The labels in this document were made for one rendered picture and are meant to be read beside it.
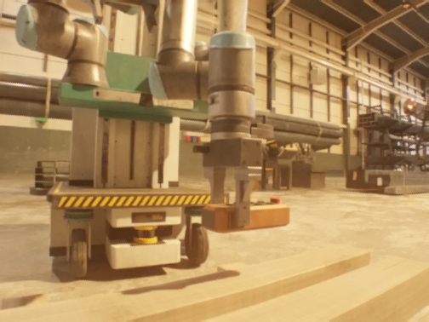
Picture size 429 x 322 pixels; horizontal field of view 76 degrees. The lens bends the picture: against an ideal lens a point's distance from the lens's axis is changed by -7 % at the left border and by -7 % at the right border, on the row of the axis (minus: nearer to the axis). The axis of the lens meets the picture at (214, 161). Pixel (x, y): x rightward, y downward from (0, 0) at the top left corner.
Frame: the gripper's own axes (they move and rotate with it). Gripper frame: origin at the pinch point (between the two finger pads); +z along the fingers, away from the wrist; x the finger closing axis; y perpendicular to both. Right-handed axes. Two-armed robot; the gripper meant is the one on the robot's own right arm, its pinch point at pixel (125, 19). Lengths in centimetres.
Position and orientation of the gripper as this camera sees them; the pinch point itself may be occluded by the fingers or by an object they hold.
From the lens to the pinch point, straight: 78.4
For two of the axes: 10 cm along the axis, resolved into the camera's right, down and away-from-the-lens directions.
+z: 3.0, 9.1, -2.9
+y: -5.1, 4.1, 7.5
